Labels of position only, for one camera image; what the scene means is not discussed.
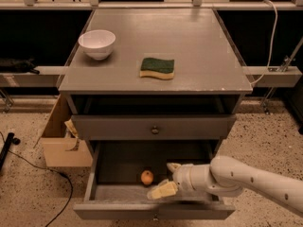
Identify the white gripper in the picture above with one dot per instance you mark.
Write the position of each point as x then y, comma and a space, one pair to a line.
184, 177

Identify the small orange fruit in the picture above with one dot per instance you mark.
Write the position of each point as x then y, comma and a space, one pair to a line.
146, 177

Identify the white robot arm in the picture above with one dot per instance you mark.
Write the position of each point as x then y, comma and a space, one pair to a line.
226, 177

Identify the open grey middle drawer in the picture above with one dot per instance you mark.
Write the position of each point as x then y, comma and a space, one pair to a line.
115, 191

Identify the closed grey top drawer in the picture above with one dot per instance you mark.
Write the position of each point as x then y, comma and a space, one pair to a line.
153, 127

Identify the grey wooden drawer cabinet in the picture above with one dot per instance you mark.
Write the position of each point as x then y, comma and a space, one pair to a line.
208, 77

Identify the green and yellow sponge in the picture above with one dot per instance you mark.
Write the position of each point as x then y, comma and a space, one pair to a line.
157, 68

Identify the cardboard box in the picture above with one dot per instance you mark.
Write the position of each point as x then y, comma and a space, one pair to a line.
61, 147

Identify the white ceramic bowl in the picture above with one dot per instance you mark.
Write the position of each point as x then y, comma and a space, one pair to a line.
97, 44

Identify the black bar on floor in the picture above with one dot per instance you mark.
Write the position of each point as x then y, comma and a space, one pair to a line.
10, 140

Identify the black object on rail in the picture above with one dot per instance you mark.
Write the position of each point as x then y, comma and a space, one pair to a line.
18, 66

